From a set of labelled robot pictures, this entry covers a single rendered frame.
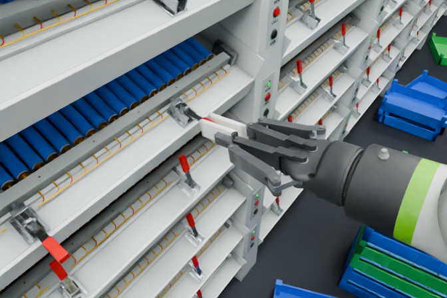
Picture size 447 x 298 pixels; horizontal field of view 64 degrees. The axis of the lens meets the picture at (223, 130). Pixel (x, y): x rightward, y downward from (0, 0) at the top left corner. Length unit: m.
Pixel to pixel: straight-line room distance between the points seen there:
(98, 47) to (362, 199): 0.33
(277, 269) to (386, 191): 1.06
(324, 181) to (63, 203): 0.33
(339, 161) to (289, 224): 1.12
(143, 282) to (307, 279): 0.74
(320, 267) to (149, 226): 0.89
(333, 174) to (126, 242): 0.40
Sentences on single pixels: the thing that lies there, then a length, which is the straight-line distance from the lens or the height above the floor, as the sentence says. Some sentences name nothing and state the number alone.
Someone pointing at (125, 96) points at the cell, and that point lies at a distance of 0.58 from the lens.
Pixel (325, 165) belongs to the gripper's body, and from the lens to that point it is 0.42.
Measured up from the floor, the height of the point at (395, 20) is 0.53.
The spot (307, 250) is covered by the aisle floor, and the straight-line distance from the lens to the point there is 1.48.
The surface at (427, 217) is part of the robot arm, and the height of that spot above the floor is 0.98.
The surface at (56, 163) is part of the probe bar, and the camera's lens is 0.51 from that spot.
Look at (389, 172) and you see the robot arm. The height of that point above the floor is 0.99.
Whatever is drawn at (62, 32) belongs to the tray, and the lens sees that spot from 0.43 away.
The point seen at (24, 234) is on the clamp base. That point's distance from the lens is 0.50.
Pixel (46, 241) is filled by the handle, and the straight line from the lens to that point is 0.46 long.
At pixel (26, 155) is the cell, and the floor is 0.93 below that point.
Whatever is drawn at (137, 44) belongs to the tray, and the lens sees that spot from 0.44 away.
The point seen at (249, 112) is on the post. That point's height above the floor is 0.78.
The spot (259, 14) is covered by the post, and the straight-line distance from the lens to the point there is 0.64.
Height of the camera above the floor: 1.26
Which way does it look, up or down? 42 degrees down
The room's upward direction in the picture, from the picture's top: straight up
